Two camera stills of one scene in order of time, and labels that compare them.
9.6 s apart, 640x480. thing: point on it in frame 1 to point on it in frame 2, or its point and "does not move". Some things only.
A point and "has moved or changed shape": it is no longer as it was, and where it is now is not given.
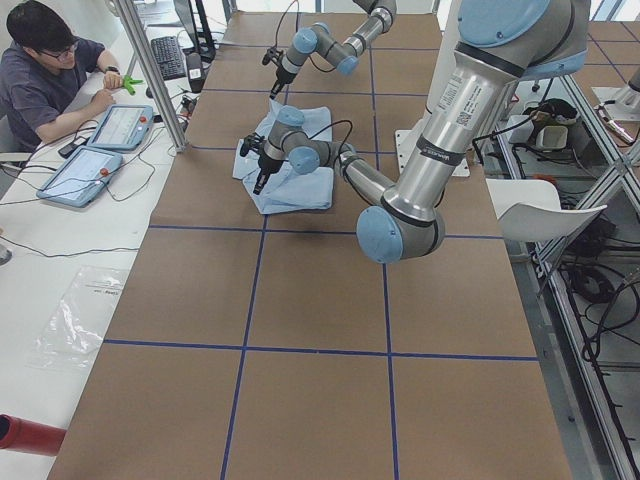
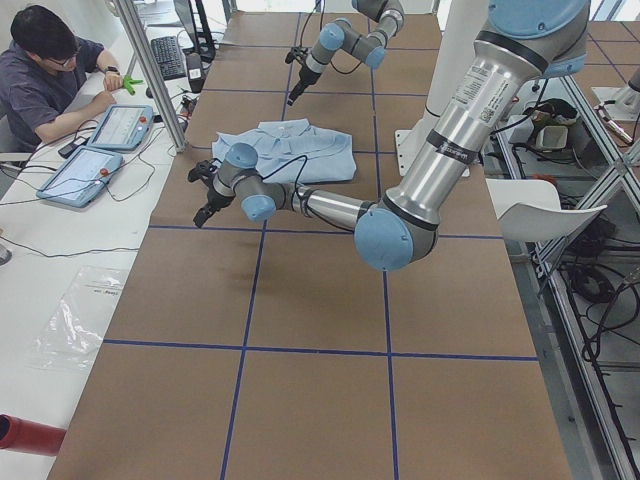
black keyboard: (167, 53) does not move
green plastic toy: (127, 83) does not move
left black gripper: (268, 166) to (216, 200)
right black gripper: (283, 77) to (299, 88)
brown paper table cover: (258, 342) does not move
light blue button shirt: (285, 190) has moved or changed shape
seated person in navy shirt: (50, 77) does not move
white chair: (528, 210) does not move
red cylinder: (26, 436) does not move
